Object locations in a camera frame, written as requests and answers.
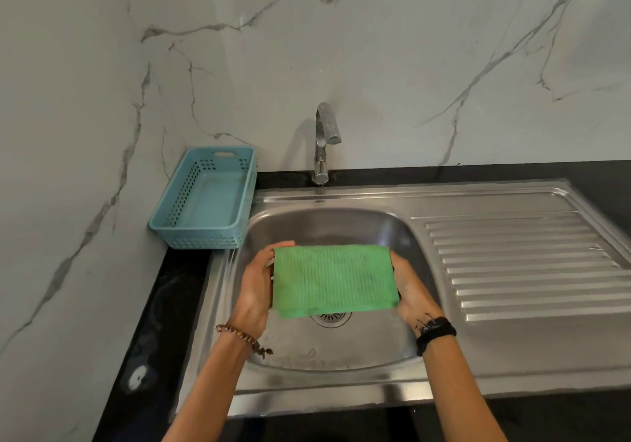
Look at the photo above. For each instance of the person's right hand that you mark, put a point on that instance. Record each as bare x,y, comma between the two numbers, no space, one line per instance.
416,291

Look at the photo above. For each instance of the person's left hand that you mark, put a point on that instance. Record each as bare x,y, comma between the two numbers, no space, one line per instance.
256,291

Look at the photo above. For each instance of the green cleaning cloth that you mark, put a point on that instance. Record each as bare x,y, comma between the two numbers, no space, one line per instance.
335,281

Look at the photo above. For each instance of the round metal drain strainer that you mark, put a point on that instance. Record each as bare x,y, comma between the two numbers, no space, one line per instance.
332,317

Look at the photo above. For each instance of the teal plastic basket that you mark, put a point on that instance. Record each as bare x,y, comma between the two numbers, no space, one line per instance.
212,200

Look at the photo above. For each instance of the stainless steel sink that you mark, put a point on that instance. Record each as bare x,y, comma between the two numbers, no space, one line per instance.
517,348

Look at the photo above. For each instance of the chrome faucet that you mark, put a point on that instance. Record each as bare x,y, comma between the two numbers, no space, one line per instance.
323,136

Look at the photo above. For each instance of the person's left forearm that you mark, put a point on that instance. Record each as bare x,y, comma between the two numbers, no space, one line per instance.
207,392

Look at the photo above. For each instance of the person's right forearm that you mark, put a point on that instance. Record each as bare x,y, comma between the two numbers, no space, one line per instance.
458,392

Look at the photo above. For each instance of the black wristband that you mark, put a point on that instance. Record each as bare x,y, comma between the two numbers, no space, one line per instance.
435,332

